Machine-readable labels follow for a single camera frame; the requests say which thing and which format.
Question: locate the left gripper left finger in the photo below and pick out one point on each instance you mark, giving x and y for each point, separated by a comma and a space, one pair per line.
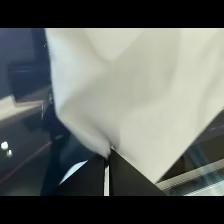
90, 178

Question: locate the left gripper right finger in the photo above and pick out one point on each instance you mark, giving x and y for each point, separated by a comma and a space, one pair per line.
130, 180

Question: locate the white shirt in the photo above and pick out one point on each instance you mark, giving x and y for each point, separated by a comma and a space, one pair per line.
140, 90

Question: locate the silver frame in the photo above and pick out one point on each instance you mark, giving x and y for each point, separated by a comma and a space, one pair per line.
196, 178

